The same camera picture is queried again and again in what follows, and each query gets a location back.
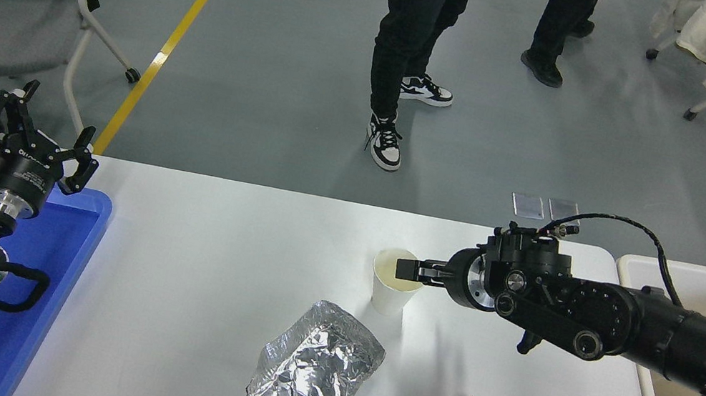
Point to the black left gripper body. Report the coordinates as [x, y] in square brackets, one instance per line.
[19, 177]

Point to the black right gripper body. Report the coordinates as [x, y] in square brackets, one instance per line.
[459, 275]

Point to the white paper cup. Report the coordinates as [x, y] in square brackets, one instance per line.
[389, 299]

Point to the silver foil tray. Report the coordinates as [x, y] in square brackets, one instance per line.
[308, 371]

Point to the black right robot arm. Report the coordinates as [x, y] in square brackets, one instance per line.
[595, 306]

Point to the silver floor plate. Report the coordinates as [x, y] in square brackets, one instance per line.
[529, 206]
[565, 211]

